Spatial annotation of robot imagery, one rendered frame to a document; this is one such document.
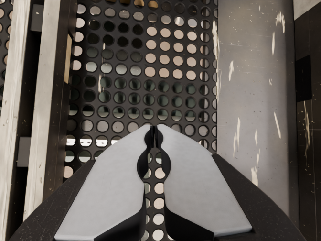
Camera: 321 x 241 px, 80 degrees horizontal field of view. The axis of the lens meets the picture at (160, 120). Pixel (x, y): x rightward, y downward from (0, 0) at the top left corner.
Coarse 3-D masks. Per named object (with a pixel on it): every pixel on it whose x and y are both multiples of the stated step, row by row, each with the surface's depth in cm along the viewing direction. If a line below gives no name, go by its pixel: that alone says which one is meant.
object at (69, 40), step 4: (68, 36) 31; (68, 40) 32; (68, 44) 32; (68, 48) 32; (68, 52) 32; (68, 56) 32; (68, 60) 32; (68, 64) 32; (68, 68) 32; (68, 72) 32; (64, 76) 31; (68, 76) 32; (64, 80) 31
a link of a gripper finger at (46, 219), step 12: (84, 168) 9; (72, 180) 8; (84, 180) 8; (60, 192) 8; (72, 192) 8; (48, 204) 7; (60, 204) 7; (36, 216) 7; (48, 216) 7; (60, 216) 7; (24, 228) 6; (36, 228) 6; (48, 228) 6; (12, 240) 6; (24, 240) 6; (36, 240) 6; (48, 240) 6
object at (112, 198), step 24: (120, 144) 10; (144, 144) 10; (96, 168) 9; (120, 168) 9; (144, 168) 10; (96, 192) 8; (120, 192) 8; (144, 192) 8; (72, 216) 7; (96, 216) 7; (120, 216) 7; (144, 216) 7; (72, 240) 6; (96, 240) 6; (120, 240) 7
